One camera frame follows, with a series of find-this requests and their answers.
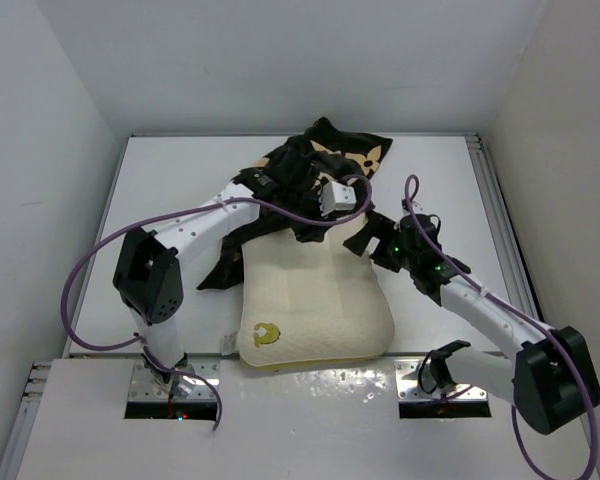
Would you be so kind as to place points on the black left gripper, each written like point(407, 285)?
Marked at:
point(314, 193)

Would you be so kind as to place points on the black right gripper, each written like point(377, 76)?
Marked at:
point(379, 227)

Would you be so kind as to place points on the black pillowcase with beige flowers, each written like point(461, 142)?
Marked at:
point(348, 155)

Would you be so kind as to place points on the cream pillow with yellow edge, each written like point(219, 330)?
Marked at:
point(309, 303)

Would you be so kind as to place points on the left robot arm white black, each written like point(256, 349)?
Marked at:
point(149, 271)

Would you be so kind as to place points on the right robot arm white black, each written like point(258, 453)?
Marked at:
point(547, 374)

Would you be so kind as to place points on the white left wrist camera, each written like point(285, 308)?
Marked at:
point(336, 198)

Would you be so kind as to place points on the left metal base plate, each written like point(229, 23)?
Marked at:
point(146, 387)

